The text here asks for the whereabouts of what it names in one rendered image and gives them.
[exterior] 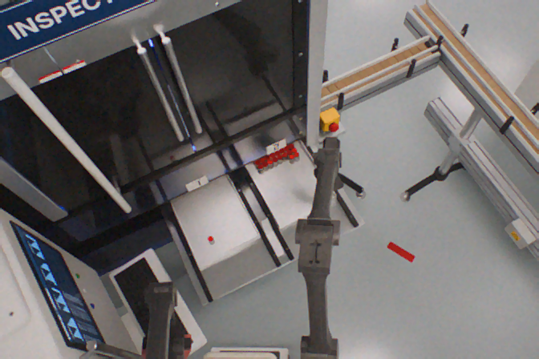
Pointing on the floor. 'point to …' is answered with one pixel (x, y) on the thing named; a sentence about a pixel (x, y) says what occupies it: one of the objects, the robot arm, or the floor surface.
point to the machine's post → (314, 67)
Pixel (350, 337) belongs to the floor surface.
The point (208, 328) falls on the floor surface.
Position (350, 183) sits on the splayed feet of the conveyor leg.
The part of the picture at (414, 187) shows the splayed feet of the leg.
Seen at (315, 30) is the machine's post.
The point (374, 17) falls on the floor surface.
